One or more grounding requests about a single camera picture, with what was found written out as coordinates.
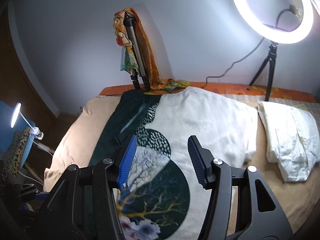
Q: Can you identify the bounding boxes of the green white tree print shirt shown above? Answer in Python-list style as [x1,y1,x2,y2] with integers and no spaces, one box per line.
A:
[90,87,258,239]

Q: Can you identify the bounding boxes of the leopard print cloth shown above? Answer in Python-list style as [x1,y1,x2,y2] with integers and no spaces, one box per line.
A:
[3,127,30,177]

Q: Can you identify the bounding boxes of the folded white garment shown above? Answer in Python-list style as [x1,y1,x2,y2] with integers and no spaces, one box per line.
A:
[258,101,319,182]

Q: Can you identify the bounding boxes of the black mini tripod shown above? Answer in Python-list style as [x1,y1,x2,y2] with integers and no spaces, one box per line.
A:
[248,42,279,102]

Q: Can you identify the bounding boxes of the orange patterned scarf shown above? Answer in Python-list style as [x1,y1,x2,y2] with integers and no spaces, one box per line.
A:
[113,8,190,93]

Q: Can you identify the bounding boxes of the beige towel blanket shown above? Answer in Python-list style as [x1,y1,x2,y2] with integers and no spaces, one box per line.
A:
[44,96,319,231]

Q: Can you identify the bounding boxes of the white ring light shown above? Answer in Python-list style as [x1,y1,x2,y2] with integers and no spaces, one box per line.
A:
[233,0,313,44]

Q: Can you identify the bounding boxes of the blue plastic chair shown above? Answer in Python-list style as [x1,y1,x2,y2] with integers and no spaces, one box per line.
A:
[1,102,39,176]

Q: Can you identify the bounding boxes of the black ring light cable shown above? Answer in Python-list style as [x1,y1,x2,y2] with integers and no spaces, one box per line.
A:
[204,37,265,88]

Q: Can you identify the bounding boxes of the orange patterned bed sheet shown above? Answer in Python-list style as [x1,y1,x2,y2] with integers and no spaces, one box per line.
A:
[99,83,316,103]

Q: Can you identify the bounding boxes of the folded silver tripod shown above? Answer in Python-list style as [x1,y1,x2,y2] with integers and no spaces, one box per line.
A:
[124,12,151,92]

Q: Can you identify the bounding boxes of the white clip desk lamp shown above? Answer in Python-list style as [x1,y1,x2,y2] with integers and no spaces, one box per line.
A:
[10,102,54,156]

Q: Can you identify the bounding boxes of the checked beige bed cover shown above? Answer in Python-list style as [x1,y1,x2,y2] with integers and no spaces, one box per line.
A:
[223,94,319,112]

